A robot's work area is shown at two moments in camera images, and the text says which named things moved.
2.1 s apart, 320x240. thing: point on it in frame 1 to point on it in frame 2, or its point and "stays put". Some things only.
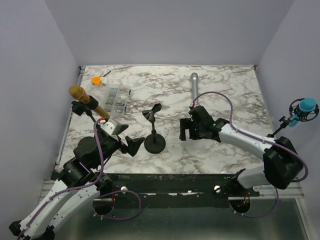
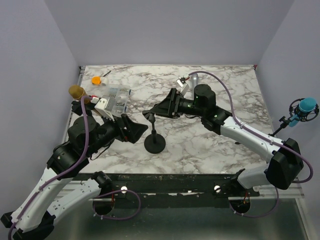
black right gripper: [188, 122] to [167, 107]
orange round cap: [96, 80] stays put
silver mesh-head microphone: [194, 81] stays put
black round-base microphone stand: [154, 143] stays put
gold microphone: [78, 92] stays put
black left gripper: [133, 144] to [134, 130]
